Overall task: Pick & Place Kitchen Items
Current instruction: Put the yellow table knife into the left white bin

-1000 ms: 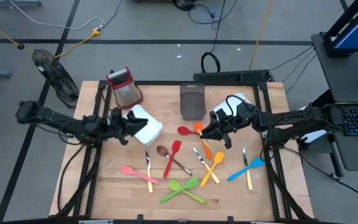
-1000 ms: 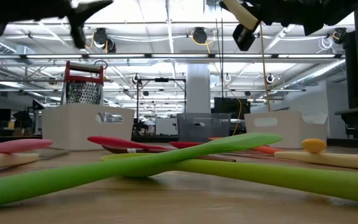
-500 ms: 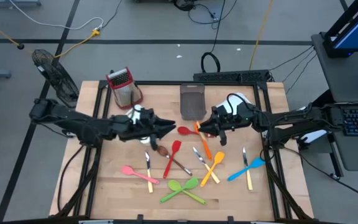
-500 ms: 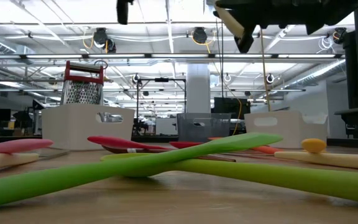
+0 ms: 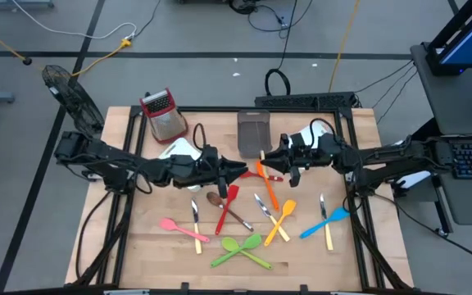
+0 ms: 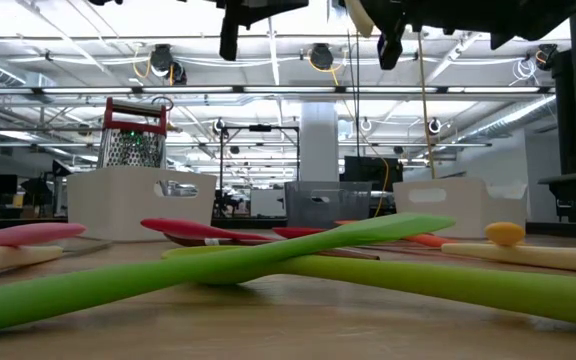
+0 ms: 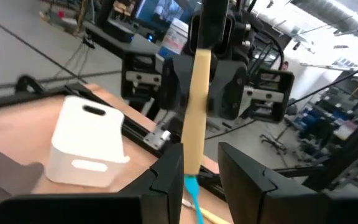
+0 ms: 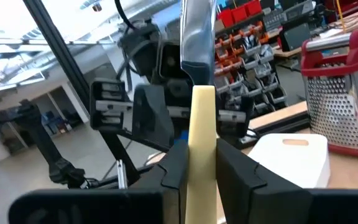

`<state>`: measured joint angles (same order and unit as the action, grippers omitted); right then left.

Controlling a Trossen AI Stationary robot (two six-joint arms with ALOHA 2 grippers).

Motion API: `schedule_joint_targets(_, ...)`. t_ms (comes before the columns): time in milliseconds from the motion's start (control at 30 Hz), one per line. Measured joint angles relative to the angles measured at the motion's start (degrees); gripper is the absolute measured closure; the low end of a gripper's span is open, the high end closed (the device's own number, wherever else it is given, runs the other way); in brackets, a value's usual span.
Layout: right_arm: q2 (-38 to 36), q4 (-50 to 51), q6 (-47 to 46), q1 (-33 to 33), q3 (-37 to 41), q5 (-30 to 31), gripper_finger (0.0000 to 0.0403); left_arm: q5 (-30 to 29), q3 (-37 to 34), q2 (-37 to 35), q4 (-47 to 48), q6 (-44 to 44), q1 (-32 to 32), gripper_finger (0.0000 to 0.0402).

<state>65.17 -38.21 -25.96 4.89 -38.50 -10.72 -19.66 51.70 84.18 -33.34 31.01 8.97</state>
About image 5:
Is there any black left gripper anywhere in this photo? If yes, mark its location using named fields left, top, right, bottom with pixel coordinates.
left=197, top=145, right=249, bottom=199

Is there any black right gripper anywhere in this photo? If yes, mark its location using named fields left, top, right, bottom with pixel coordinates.
left=260, top=133, right=336, bottom=188

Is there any cream handled table knife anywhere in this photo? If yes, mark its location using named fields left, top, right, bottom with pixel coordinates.
left=190, top=197, right=203, bottom=256
left=319, top=193, right=334, bottom=252
left=259, top=149, right=270, bottom=179
left=253, top=193, right=291, bottom=243

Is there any orange silicone spatula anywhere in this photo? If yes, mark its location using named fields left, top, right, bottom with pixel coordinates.
left=255, top=160, right=280, bottom=212

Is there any brown wooden spoon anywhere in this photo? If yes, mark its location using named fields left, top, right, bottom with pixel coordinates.
left=206, top=191, right=256, bottom=234

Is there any red silicone spatula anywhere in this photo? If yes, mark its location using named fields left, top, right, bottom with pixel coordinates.
left=214, top=184, right=240, bottom=237

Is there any yellow silicone spatula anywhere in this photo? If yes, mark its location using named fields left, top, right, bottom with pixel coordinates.
left=263, top=199, right=297, bottom=247

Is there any green silicone spoon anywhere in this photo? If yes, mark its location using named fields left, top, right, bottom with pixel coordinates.
left=220, top=236, right=274, bottom=271

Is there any blue silicone spatula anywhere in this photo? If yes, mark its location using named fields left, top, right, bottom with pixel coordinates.
left=299, top=206, right=351, bottom=240

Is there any pink silicone spatula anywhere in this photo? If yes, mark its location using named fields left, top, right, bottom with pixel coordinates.
left=158, top=217, right=211, bottom=244

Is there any grey translucent plastic bin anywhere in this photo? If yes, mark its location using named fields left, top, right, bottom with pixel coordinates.
left=237, top=109, right=273, bottom=160

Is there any black perforated metal box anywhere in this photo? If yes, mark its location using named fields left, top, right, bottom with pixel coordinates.
left=254, top=91, right=358, bottom=110

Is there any red metal box grater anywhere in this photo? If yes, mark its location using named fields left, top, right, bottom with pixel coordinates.
left=139, top=87, right=189, bottom=144

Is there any black floor fan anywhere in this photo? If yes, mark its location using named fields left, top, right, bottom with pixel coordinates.
left=41, top=64, right=106, bottom=143

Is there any grey computer cart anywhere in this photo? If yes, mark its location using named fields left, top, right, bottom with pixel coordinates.
left=383, top=40, right=472, bottom=238

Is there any white plastic handled bin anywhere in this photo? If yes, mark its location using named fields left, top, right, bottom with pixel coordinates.
left=288, top=121, right=330, bottom=149
left=157, top=137, right=203, bottom=193

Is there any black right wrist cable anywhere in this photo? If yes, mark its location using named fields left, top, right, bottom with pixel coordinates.
left=308, top=117, right=340, bottom=143

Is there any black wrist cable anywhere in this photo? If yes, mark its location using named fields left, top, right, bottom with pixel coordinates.
left=193, top=122, right=207, bottom=152
left=308, top=117, right=340, bottom=143

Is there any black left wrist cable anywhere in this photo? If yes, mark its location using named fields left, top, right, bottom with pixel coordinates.
left=193, top=122, right=207, bottom=152

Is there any black aluminium table frame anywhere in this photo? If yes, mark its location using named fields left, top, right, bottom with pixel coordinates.
left=71, top=105, right=415, bottom=295

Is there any black coiled cable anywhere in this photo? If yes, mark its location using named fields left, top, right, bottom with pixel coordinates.
left=263, top=0, right=298, bottom=98

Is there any thin black desk cable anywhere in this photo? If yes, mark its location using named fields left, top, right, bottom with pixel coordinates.
left=371, top=65, right=418, bottom=110
left=376, top=70, right=420, bottom=125
left=354, top=60, right=415, bottom=94

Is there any yellow hanging power cable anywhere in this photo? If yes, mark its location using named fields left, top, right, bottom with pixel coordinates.
left=328, top=0, right=362, bottom=93

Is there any thick black floor cable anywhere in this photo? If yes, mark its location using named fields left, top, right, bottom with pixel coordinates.
left=373, top=191, right=472, bottom=268

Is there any black cable bundle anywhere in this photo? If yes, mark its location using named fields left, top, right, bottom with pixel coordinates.
left=227, top=0, right=315, bottom=34

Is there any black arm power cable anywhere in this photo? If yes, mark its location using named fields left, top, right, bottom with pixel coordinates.
left=74, top=190, right=113, bottom=280

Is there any thin black floor cable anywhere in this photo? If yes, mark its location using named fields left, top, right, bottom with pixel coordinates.
left=134, top=0, right=162, bottom=39

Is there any white floor cable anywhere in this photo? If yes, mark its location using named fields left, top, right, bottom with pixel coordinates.
left=10, top=0, right=138, bottom=41

